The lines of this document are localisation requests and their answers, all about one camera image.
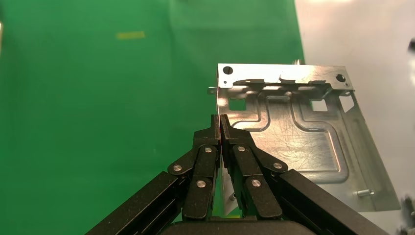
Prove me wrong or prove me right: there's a silver sheet metal bracket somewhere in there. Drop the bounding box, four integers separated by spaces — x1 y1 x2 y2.
207 63 401 216

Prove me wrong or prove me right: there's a yellow square mat marking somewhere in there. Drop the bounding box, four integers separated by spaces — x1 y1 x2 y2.
116 31 146 40

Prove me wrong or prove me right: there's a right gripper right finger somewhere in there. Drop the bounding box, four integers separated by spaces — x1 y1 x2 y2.
221 114 388 235

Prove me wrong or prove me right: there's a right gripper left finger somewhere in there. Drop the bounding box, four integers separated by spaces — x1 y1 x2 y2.
86 114 222 235

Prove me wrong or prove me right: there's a green table mat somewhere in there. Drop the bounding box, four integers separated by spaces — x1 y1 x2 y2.
0 0 305 235

